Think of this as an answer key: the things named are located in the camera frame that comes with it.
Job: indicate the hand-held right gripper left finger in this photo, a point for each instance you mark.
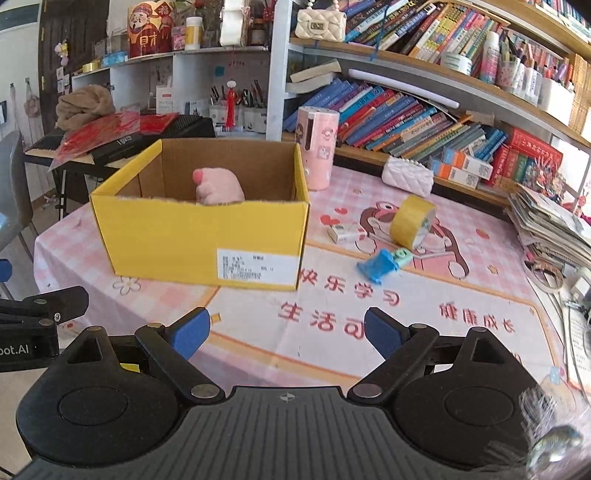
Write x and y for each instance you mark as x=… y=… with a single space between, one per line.
x=191 y=334

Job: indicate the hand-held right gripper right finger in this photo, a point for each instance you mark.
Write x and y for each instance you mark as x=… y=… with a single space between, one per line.
x=383 y=334

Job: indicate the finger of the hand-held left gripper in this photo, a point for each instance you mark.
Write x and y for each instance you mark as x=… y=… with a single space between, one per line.
x=46 y=304
x=4 y=270

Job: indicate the blue green toy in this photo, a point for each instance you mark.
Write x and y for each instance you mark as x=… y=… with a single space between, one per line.
x=381 y=267

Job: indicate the yellow cardboard box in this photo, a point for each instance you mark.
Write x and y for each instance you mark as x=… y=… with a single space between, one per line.
x=175 y=240

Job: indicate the small white red box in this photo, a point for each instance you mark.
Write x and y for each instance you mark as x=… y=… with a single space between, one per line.
x=344 y=233

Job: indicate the yellow tape roll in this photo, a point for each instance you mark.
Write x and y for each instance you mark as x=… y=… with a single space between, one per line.
x=406 y=221

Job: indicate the pink plush toy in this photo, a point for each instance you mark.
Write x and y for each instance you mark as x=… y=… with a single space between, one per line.
x=217 y=189

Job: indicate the pink printed table cloth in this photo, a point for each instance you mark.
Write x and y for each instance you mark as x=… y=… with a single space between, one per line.
x=415 y=323

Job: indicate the grey chair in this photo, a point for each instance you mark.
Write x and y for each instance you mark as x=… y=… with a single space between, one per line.
x=16 y=194

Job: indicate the white quilted pouch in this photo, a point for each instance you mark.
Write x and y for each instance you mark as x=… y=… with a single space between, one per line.
x=406 y=177

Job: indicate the red paper decorations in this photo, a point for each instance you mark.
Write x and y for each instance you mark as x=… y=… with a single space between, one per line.
x=101 y=134

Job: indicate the orange white carton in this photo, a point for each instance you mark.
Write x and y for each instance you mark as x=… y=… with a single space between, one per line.
x=455 y=175
x=468 y=162

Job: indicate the tan rolled cloth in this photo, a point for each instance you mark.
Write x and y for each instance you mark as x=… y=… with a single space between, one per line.
x=83 y=108

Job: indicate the printed paper sheets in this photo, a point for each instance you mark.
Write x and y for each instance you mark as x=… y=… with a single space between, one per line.
x=579 y=346

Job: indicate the pink cylindrical humidifier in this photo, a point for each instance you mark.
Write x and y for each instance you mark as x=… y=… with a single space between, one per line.
x=318 y=147

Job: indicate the stack of papers and magazines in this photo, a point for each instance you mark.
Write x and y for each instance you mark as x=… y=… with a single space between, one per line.
x=549 y=221

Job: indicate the white power strip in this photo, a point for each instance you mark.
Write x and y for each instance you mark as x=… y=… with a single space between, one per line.
x=581 y=286

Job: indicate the black electronic keyboard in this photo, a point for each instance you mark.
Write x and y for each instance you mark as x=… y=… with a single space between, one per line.
x=194 y=127

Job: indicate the thick standing hardcover books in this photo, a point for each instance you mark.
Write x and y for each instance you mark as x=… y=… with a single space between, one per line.
x=512 y=168

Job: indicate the row of leaning colourful books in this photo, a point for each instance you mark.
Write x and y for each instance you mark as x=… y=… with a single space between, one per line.
x=392 y=120

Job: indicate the colourful paper ornament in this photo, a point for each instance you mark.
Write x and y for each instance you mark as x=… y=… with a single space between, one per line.
x=545 y=177

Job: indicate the red tassel ornament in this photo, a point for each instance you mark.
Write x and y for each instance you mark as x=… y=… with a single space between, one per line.
x=230 y=106

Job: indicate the white card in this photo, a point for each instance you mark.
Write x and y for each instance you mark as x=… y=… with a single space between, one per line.
x=164 y=99

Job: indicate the small blue box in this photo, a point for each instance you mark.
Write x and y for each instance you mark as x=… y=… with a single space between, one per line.
x=114 y=58

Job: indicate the red thick dictionary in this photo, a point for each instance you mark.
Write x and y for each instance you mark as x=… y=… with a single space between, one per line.
x=535 y=143

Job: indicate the dark wooden door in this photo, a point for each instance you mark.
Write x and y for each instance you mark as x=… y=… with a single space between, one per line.
x=69 y=32

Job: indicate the thick lying book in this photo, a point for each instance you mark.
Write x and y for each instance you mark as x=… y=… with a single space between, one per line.
x=314 y=71
x=307 y=87

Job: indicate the red fortune god paper box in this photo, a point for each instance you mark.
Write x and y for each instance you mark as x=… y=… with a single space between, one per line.
x=147 y=32

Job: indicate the white wooden bookshelf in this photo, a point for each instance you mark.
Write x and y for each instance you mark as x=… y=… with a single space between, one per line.
x=277 y=69

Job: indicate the white tape roll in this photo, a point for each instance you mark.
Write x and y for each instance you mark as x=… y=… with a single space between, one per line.
x=455 y=63

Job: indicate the small pink box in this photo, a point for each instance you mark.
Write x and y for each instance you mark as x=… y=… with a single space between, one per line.
x=178 y=39

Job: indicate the white pen box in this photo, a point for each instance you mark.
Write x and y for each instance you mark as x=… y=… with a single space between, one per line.
x=556 y=97

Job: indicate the white spray bottle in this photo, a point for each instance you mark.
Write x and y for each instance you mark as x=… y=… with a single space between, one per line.
x=490 y=57

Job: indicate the clear holder of pens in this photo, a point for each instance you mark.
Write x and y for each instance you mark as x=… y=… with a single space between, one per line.
x=517 y=69

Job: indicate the white bottle yellow label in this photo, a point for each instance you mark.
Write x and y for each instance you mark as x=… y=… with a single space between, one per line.
x=194 y=34

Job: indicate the row of thin upright books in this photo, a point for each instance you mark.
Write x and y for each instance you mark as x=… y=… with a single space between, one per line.
x=438 y=32

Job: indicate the white wooden holder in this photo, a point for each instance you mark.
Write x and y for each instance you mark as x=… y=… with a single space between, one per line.
x=235 y=25

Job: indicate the row of yellow books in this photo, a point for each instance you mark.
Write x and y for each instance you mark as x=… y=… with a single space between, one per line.
x=581 y=92

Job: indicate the cream quilted handbag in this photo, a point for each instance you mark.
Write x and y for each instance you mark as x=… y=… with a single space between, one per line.
x=321 y=23

